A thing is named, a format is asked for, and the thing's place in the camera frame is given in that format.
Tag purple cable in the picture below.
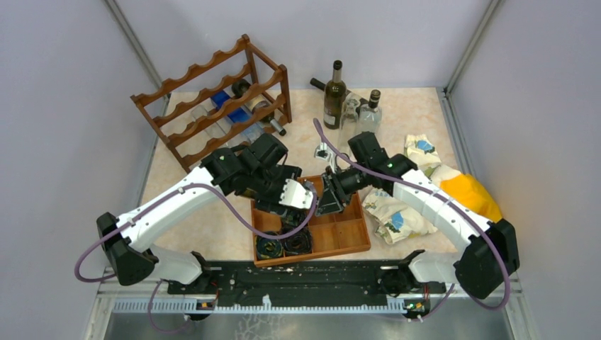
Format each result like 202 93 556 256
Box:
312 118 512 322
74 180 320 335

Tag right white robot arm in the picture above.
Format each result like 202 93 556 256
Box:
316 132 519 300

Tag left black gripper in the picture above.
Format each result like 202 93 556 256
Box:
249 164 303 217

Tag dark green wine bottle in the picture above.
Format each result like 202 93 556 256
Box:
302 181 322 217

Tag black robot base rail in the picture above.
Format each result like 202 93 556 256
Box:
101 255 522 322

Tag clear glass bottle back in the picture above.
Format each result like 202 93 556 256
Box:
337 99 360 155

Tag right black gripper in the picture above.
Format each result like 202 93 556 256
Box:
315 162 371 217

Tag rolled dark blue tie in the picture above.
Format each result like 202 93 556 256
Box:
281 227 313 256

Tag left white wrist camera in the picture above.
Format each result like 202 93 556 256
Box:
279 178 315 210

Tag dinosaur print white cloth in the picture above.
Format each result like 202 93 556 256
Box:
362 134 461 245

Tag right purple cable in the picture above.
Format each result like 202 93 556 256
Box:
312 118 512 322

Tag dark wine bottle beige label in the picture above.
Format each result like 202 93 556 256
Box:
231 79 287 136

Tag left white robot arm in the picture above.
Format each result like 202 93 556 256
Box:
96 134 315 293

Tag rolled dark green tie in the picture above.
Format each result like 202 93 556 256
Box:
254 235 283 260

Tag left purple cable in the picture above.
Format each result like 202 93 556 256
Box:
74 180 320 335

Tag wooden compartment tray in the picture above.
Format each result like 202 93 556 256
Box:
251 176 371 267

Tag yellow cloth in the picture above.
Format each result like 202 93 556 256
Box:
439 174 502 222

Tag lying green wine bottle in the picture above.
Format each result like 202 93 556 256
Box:
310 78 369 109

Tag dark wine bottle grey label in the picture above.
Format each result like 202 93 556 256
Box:
323 59 347 130

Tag brown wooden wine rack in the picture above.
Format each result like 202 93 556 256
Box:
130 33 293 172

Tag blue square glass bottle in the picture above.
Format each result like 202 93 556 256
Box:
210 91 264 147

